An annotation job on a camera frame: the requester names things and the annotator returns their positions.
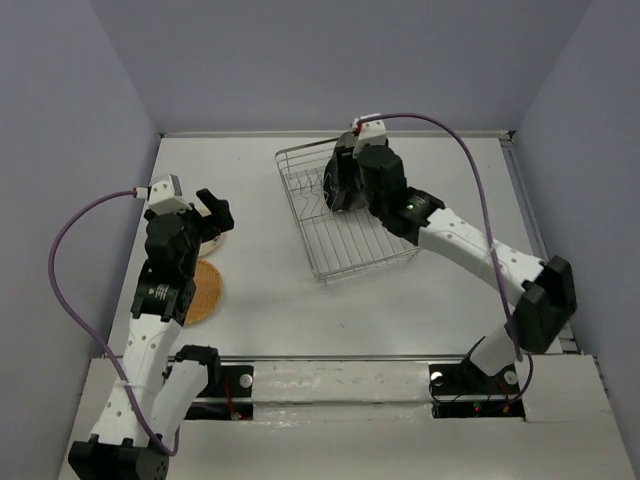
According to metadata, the grey deer plate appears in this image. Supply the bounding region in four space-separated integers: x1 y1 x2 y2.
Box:
335 130 357 150

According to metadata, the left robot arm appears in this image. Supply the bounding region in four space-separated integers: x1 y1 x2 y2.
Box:
68 186 234 479

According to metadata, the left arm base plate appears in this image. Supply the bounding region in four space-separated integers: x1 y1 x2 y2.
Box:
185 364 254 421

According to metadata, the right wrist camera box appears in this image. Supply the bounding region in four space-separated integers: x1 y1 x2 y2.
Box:
351 113 388 157

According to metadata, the steel wire dish rack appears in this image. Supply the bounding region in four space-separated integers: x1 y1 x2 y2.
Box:
275 137 419 282

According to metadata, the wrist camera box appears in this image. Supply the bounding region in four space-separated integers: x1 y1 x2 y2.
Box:
134 174 193 215
351 113 388 157

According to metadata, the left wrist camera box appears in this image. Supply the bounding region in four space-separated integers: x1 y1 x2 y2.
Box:
134 174 193 215

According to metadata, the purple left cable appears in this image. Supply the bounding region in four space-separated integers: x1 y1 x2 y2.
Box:
48 187 180 457

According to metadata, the purple cable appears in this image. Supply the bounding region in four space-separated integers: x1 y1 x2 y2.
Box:
48 187 180 457
379 112 534 401

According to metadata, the cream plate with black mark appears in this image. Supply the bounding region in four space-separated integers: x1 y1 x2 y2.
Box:
198 233 226 258

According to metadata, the round bamboo wooden plate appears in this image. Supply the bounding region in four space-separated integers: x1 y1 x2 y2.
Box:
185 259 224 326

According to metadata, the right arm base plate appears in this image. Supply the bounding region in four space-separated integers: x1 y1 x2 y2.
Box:
428 363 526 420

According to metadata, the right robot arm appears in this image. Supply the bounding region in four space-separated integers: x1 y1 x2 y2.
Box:
338 145 577 392

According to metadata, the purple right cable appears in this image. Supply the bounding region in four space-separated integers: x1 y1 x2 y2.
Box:
379 112 534 401

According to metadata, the black round plate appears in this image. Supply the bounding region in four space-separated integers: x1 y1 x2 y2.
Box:
322 146 365 212

